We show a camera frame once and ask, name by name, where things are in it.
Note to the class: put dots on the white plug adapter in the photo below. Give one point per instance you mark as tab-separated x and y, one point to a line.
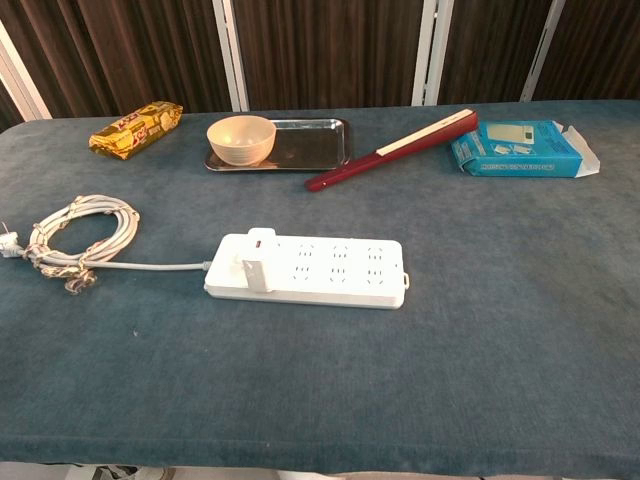
257	275

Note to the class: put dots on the white power strip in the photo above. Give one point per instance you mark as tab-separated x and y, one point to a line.
340	286

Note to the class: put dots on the stainless steel tray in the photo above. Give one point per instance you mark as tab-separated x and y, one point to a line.
310	145

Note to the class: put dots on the red and cream stick box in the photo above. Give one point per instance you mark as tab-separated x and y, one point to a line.
380	160

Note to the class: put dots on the beige bowl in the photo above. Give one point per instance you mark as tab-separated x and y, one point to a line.
241	142

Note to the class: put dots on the blue table cloth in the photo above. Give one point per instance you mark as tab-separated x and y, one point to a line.
320	380

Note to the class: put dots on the dark brown screen panel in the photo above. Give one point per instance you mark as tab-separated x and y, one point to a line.
325	50
600	50
125	50
490	50

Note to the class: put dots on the yellow biscuit packet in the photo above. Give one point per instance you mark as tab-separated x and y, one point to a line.
135	131

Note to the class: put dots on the blue cardboard box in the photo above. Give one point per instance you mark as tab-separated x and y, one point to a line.
520	150

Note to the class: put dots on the brown white twine tie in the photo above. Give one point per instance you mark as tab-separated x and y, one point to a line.
80	281

